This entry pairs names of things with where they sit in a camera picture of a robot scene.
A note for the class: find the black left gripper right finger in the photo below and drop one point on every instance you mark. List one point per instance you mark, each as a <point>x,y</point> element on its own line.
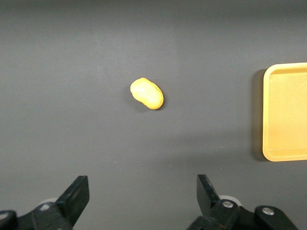
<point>206,196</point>

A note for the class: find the yellow potato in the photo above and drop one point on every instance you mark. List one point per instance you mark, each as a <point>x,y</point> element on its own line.
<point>147,93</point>

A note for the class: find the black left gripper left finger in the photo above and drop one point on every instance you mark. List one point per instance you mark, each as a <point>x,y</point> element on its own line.
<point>72,198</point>

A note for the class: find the yellow plastic tray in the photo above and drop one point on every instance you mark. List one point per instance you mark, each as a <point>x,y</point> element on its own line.
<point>287,112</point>

